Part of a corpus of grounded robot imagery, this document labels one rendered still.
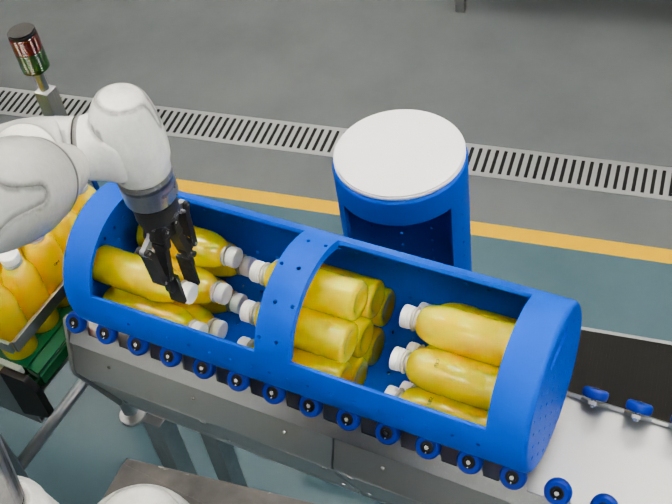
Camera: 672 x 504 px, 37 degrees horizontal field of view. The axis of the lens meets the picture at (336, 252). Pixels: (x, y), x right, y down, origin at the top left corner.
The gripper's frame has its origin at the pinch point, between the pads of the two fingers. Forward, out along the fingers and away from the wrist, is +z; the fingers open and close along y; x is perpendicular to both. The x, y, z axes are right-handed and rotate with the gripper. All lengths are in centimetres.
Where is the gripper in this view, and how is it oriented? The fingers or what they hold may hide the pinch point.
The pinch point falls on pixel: (181, 279)
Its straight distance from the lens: 181.1
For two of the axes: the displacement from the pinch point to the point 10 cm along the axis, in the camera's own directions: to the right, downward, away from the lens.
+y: 4.4, -7.0, 5.6
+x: -8.9, -2.6, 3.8
